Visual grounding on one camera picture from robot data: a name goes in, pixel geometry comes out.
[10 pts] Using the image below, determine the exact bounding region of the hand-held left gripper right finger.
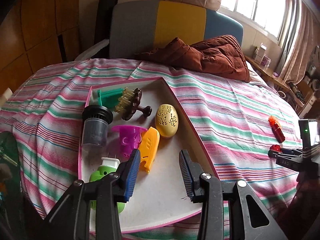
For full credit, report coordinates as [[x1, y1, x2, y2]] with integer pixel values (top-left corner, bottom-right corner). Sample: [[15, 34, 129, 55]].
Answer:
[[179, 149, 288, 240]]

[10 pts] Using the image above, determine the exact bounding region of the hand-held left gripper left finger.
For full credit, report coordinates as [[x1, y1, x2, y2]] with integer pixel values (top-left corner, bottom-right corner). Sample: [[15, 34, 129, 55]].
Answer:
[[37, 149, 142, 240]]

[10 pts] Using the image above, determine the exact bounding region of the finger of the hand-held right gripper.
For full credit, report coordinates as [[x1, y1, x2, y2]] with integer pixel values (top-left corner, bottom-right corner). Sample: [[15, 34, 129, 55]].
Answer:
[[268, 148, 303, 157], [276, 154, 304, 172]]

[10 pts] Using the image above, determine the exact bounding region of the white tray box pink rim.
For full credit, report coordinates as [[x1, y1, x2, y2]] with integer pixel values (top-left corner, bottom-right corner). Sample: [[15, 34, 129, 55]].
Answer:
[[78, 77, 229, 233]]

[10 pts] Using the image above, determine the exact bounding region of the green plug-in device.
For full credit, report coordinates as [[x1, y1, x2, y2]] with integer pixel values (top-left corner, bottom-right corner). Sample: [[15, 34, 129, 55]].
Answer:
[[89, 156, 125, 214]]

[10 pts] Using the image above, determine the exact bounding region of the orange plastic case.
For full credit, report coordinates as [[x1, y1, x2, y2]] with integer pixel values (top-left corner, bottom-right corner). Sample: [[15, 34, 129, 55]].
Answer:
[[138, 126, 160, 174]]

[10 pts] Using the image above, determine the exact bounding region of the magenta plastic holder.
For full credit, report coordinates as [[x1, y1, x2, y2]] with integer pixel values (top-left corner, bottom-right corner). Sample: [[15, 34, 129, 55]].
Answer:
[[111, 124, 148, 158]]

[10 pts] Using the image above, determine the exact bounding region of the yellow egg-shaped case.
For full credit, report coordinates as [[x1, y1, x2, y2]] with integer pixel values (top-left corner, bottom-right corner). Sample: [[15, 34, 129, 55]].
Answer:
[[155, 104, 180, 138]]

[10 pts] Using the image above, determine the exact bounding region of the grey cup with black lid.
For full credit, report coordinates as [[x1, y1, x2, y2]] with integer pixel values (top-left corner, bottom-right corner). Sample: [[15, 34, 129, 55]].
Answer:
[[81, 106, 114, 153]]

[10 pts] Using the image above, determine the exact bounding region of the brown massage brush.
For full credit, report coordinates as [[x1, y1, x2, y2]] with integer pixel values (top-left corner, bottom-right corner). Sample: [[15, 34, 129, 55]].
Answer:
[[114, 87, 152, 121]]

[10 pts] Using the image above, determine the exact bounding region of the teal plastic box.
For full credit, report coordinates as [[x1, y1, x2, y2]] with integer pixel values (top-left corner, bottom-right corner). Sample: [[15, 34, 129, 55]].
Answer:
[[97, 88, 125, 108]]

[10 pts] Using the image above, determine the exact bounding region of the orange red plastic toy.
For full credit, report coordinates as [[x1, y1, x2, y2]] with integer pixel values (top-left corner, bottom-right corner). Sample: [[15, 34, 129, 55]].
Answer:
[[268, 115, 286, 143]]

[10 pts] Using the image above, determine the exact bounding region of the cluttered wooden side table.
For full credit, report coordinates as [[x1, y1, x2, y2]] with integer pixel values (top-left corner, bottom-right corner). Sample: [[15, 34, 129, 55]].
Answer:
[[287, 75, 320, 118]]

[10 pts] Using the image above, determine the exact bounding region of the striped bed sheet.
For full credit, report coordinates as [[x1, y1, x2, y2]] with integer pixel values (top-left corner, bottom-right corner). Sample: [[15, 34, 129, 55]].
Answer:
[[0, 57, 307, 240]]

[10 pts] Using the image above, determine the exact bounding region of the wooden bedside shelf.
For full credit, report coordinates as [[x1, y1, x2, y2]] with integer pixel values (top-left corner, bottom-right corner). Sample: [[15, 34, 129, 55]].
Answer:
[[244, 55, 290, 93]]

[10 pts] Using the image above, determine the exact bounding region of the beige side curtain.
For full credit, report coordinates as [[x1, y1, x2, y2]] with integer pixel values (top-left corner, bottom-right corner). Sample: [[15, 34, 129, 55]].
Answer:
[[276, 0, 317, 85]]

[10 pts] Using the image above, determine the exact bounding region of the small white box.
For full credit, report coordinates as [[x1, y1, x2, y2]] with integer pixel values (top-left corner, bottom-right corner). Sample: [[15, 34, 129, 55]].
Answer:
[[254, 44, 267, 64]]

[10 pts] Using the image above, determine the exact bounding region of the brown quilted jacket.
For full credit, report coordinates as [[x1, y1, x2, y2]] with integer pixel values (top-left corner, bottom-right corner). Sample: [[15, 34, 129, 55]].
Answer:
[[134, 34, 251, 83]]

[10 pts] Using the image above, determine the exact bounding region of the green glass table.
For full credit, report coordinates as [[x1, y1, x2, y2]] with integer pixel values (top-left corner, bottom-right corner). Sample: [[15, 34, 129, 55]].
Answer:
[[0, 131, 23, 240]]

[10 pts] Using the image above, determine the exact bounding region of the white foam board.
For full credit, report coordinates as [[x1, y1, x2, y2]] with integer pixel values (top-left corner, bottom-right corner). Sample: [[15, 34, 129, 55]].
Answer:
[[75, 39, 110, 61]]

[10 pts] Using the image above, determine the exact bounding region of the grey yellow blue headboard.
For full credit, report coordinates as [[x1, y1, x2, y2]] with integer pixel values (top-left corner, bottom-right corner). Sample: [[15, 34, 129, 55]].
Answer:
[[109, 0, 244, 60]]

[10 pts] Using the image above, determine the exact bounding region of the bright window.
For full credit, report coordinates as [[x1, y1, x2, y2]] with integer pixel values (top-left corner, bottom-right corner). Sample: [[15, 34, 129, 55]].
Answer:
[[220, 0, 288, 42]]

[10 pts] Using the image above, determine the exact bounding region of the stack of paper cups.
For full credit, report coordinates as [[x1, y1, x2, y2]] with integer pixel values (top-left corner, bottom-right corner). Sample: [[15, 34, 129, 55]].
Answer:
[[0, 87, 13, 103]]

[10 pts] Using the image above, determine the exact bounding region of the black rolled mat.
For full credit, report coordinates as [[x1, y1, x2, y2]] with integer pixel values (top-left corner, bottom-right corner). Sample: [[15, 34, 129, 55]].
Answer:
[[92, 0, 118, 60]]

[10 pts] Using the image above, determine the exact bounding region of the wooden wardrobe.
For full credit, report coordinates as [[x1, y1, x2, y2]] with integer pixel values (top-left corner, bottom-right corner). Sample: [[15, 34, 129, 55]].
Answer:
[[0, 0, 82, 88]]

